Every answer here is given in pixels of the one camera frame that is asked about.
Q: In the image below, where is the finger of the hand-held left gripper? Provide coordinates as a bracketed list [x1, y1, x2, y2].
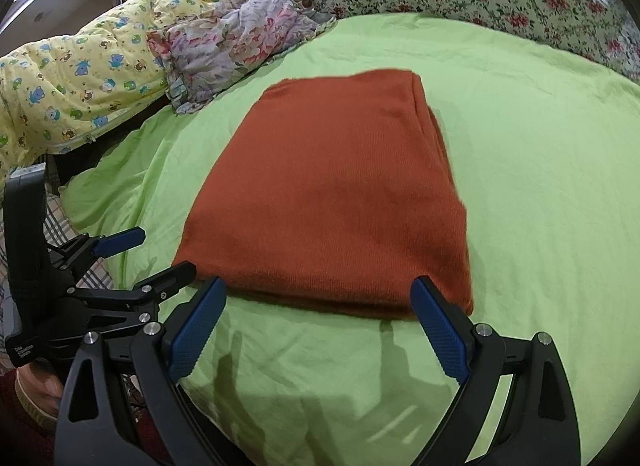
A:
[47, 226, 147, 273]
[65, 260, 198, 337]

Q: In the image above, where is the dark red clothing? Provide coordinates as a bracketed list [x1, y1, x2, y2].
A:
[0, 371, 166, 466]

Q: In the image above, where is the orange knitted sweater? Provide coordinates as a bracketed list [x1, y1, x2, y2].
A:
[171, 70, 475, 321]

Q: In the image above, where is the pastel floral ruffled cloth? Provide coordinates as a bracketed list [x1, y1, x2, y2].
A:
[149, 0, 337, 115]

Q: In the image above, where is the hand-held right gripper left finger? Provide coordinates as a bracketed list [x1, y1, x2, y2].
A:
[52, 276, 228, 466]

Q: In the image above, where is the person's left hand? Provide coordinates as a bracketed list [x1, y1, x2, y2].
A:
[14, 366, 62, 431]

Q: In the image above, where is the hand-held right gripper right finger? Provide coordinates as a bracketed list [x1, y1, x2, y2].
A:
[410, 275, 583, 466]

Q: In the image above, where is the plaid bed cloth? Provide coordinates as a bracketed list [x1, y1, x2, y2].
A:
[0, 151, 131, 317]

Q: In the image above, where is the yellow cartoon animal quilt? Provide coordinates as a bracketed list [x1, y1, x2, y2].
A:
[0, 0, 258, 177]

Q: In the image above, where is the light green bed sheet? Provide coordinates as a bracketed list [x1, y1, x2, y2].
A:
[59, 13, 640, 466]

